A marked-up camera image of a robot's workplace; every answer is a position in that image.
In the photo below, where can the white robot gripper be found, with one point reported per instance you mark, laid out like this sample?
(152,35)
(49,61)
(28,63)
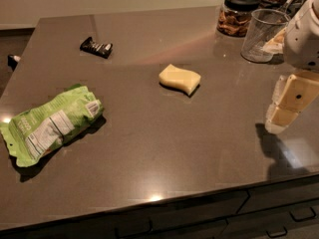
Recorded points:
(303,40)

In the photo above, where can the yellow sponge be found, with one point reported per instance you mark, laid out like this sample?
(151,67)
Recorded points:
(180,79)

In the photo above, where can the green rice chip bag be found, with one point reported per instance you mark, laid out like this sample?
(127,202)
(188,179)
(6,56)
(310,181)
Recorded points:
(39,131)

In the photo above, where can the cream snack packet behind cup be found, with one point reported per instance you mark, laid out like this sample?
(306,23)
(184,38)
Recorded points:
(275,45)

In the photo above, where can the glass jar with black lid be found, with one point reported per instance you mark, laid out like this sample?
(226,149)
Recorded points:
(235,15)

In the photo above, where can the dark drawer cabinet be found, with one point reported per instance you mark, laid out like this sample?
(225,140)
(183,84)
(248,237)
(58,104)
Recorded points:
(268,210)

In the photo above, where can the black snack bar wrapper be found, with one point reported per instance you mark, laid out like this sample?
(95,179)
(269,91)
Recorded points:
(100,50)

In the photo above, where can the small black object at edge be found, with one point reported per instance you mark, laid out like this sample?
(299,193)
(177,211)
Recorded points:
(13,61)

